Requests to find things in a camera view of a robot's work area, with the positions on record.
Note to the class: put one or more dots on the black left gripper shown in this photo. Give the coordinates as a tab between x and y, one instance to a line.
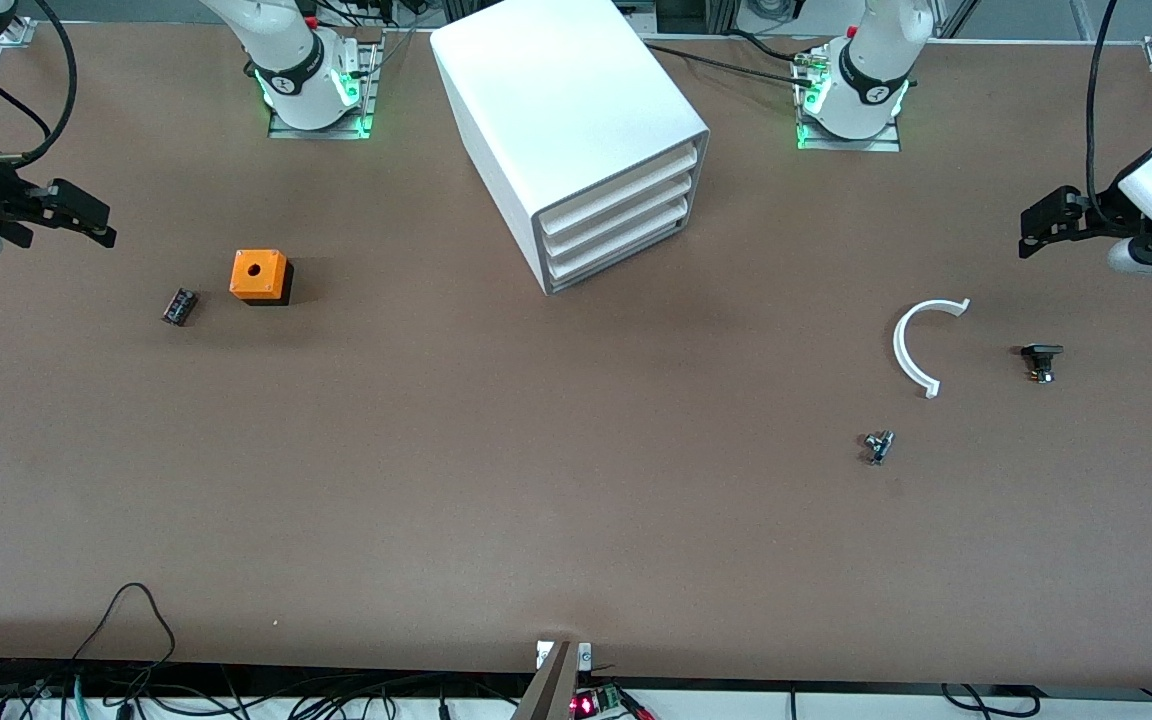
1102	212

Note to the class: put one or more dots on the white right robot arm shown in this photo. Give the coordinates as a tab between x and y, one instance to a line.
286	50

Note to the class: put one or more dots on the black button mounting collar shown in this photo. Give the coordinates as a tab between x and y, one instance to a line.
1041	353

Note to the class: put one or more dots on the small black contact block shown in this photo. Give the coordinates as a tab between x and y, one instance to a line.
179	306

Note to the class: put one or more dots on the orange box with hole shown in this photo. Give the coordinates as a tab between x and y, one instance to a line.
258	275

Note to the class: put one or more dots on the white curved plastic arc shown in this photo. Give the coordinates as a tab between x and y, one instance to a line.
901	345

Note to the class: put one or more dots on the small grey metal part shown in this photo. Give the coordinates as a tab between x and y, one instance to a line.
878	446

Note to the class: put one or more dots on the small green circuit board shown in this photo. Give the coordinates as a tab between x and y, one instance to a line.
596	700

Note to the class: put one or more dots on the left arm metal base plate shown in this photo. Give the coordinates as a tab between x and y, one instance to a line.
886	144

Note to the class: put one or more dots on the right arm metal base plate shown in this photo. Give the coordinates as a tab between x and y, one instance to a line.
364	100

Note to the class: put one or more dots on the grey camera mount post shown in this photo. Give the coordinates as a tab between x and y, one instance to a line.
548	685

